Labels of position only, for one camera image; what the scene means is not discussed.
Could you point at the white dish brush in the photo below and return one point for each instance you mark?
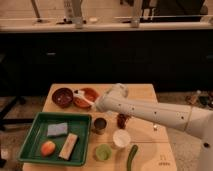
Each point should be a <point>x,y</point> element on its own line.
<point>83,99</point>

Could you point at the brown dried chili piece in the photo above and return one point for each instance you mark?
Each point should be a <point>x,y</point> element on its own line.
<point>122,120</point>

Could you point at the green cucumber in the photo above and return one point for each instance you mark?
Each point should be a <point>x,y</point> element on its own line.
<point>131,156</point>

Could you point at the white cup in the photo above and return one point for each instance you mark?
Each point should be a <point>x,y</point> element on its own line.
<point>121,138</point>

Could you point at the green cup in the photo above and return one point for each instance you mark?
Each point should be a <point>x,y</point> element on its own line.
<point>103,152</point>

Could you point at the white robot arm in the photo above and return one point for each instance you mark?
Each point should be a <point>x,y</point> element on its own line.
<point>195,121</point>

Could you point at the wooden table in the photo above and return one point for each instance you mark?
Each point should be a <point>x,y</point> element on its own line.
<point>154,150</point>

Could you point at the blue sponge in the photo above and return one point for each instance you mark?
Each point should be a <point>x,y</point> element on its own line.
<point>54,130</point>

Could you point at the red bowl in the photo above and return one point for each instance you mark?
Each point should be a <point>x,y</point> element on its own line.
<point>89,93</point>

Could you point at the green plastic tray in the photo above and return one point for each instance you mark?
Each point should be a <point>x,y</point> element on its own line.
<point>78,124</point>

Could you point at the dark brown bowl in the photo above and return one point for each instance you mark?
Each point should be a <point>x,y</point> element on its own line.
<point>63,97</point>

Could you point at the beige wooden block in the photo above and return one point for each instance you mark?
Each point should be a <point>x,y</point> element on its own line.
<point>68,146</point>

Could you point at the orange peach fruit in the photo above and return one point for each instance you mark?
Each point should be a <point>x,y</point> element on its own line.
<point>47,148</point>

